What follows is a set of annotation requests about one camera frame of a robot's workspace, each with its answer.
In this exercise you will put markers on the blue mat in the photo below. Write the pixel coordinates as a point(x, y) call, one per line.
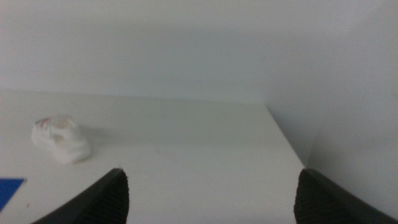
point(7, 189)

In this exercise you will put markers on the white shoe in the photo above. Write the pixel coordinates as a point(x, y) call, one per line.
point(60, 140)

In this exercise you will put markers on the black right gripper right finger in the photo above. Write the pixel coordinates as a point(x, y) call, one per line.
point(323, 202)

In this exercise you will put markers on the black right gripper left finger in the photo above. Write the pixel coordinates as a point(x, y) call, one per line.
point(99, 202)

